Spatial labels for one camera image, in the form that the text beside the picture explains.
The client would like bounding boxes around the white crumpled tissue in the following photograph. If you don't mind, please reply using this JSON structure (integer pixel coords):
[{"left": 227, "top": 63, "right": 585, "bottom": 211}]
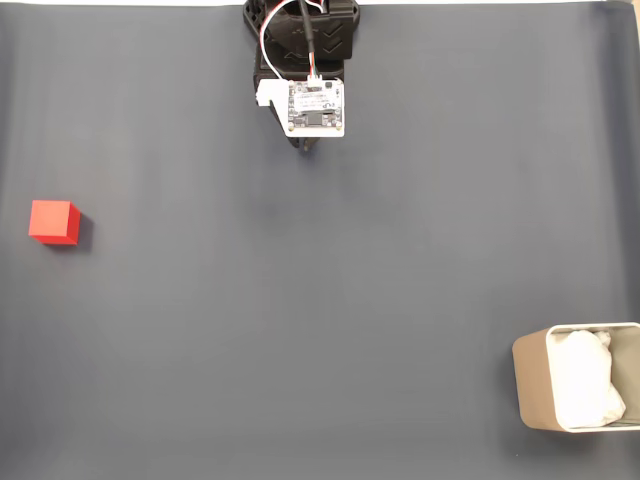
[{"left": 549, "top": 328, "right": 627, "bottom": 429}]

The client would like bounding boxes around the white camera board with mount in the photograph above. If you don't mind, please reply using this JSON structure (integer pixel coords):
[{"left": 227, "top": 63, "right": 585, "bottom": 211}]
[{"left": 255, "top": 77, "right": 347, "bottom": 139}]

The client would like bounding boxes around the dark blue table mat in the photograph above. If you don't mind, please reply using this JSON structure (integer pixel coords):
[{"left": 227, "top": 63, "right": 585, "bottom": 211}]
[{"left": 0, "top": 3, "right": 640, "bottom": 480}]

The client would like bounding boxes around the beige metal box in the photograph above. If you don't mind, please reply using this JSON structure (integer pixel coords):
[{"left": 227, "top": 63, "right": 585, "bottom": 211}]
[{"left": 511, "top": 322, "right": 640, "bottom": 434}]

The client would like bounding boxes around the black camera cable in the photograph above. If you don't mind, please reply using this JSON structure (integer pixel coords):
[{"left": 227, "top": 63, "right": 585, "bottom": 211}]
[{"left": 294, "top": 0, "right": 319, "bottom": 81}]

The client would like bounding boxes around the red cube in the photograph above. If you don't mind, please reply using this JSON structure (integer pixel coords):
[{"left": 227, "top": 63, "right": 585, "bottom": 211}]
[{"left": 27, "top": 199, "right": 82, "bottom": 247}]

